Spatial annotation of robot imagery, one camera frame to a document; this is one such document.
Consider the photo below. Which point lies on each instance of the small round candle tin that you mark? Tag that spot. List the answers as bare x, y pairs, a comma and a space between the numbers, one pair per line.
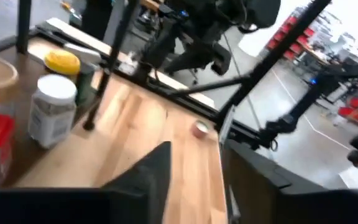
200, 129

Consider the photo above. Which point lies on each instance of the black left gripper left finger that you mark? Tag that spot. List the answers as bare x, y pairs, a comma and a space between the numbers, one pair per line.
89, 205

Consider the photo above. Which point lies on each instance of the yellow lid spice bottle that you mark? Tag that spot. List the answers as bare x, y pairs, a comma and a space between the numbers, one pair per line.
62, 62

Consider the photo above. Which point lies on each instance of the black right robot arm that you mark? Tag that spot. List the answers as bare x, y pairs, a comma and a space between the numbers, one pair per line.
204, 31

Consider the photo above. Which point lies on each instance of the white lid spice jar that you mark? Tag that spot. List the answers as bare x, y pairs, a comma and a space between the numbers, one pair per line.
53, 112

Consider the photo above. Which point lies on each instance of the background black robot arm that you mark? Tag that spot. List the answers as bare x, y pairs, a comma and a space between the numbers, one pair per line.
315, 102

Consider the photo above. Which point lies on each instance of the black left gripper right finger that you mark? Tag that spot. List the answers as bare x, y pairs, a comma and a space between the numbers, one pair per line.
291, 199

